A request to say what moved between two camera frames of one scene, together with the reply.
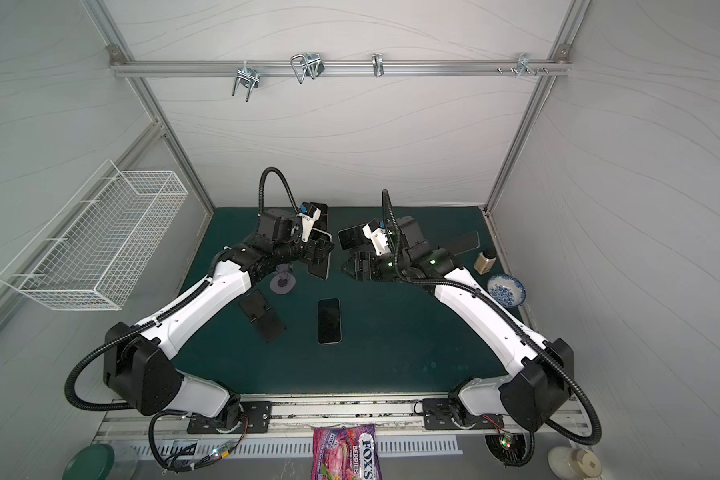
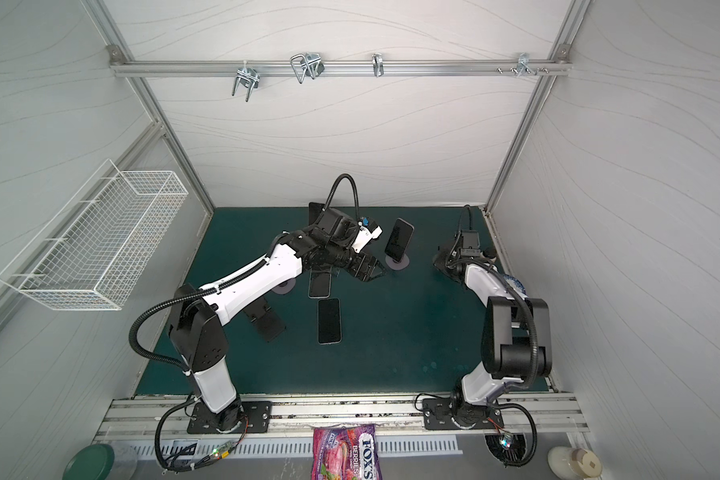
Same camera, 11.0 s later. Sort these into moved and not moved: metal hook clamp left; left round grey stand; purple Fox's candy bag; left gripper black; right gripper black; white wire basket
Moved: right gripper black; left gripper black
Not moved: left round grey stand; metal hook clamp left; white wire basket; purple Fox's candy bag
